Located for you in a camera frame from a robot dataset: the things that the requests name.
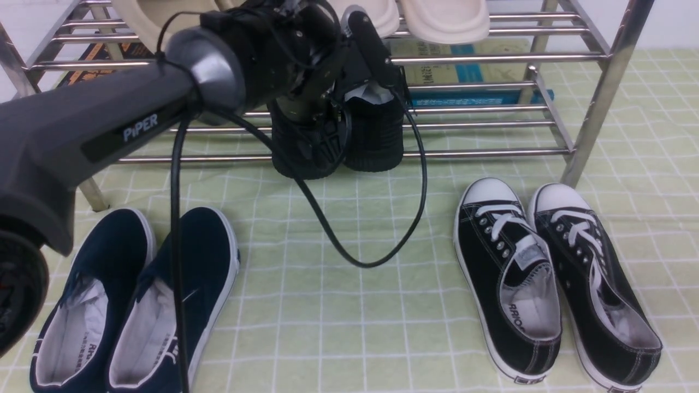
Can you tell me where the beige slipper far left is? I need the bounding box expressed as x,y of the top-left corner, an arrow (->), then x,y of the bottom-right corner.
112,1 -> 220,52

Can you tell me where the right black canvas lace-up sneaker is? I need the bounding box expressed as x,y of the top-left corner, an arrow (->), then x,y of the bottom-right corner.
527,183 -> 664,392

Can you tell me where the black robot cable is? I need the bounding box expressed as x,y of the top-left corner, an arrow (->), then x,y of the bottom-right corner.
156,11 -> 428,393

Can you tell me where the cream slipper far right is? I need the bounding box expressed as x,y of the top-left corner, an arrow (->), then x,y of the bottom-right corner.
400,1 -> 491,45

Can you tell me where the green checkered tablecloth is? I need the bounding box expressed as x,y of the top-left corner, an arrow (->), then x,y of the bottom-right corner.
0,48 -> 699,393

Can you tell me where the navy slip-on shoe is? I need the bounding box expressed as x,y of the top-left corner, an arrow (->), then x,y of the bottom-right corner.
106,207 -> 240,392
29,208 -> 156,392

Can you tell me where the left navy slip-on shoe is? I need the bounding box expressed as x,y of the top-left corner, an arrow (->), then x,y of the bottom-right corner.
29,208 -> 156,392

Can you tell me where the left black canvas lace-up sneaker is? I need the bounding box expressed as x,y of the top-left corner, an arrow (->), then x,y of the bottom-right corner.
453,177 -> 562,385

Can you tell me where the black knit sneaker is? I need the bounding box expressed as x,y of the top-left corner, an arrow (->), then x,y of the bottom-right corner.
342,81 -> 404,172
267,97 -> 334,181

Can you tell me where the black canvas lace-up sneaker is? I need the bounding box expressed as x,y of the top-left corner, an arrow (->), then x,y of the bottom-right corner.
527,183 -> 664,392
453,177 -> 562,385

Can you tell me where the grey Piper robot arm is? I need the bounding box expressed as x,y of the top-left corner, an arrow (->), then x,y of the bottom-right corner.
2,1 -> 405,354

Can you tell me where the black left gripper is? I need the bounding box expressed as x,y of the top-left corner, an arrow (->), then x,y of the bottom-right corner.
200,1 -> 402,171

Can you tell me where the tan blue book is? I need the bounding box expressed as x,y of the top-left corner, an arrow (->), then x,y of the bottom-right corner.
387,38 -> 531,107

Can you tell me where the black orange book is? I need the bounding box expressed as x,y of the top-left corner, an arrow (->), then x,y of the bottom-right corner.
54,43 -> 155,88

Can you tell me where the stainless steel shoe rack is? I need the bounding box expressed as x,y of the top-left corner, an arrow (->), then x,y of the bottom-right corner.
2,1 -> 654,186

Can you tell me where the cream slipper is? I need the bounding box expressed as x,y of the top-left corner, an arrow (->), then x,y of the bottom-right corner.
328,0 -> 400,38
400,1 -> 491,45

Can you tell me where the right navy slip-on shoe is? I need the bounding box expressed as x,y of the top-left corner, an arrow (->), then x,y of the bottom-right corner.
106,207 -> 240,392

